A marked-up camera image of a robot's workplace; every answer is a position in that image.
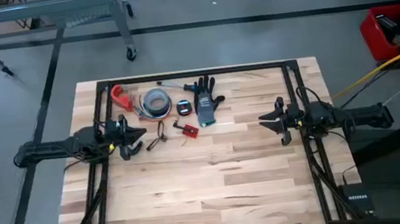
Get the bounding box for blue and black screwdriver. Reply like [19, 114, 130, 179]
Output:
[156, 76, 198, 97]

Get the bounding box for grey duct tape roll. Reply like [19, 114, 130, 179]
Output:
[140, 86, 174, 120]

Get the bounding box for black Netgear network switch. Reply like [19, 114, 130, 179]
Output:
[338, 181, 376, 218]

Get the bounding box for black aluminium extrusion frame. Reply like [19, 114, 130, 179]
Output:
[34, 49, 375, 224]

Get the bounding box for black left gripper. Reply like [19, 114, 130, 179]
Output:
[102, 110, 151, 163]

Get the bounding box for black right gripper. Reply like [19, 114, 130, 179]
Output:
[255, 93, 308, 150]

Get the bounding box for red tape dispenser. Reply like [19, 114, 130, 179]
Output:
[109, 82, 136, 115]

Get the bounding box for thin blue wire coil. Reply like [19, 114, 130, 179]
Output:
[135, 92, 173, 121]

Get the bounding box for black C-clamp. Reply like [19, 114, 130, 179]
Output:
[127, 140, 145, 158]

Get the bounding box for thin black cable loop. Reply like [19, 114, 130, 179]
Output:
[143, 119, 169, 152]

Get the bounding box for grey metal cart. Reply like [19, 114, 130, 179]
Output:
[0, 0, 140, 79]

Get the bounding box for black rectangular device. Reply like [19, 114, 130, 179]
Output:
[375, 12, 400, 46]

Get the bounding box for red plastic bin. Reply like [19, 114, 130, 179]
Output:
[357, 3, 400, 64]

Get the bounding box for red terminal block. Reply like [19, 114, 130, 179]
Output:
[172, 116, 201, 142]

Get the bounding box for grey and black work glove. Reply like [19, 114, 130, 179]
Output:
[190, 72, 230, 129]

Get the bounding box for coloured wire coils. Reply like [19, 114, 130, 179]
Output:
[136, 90, 175, 124]

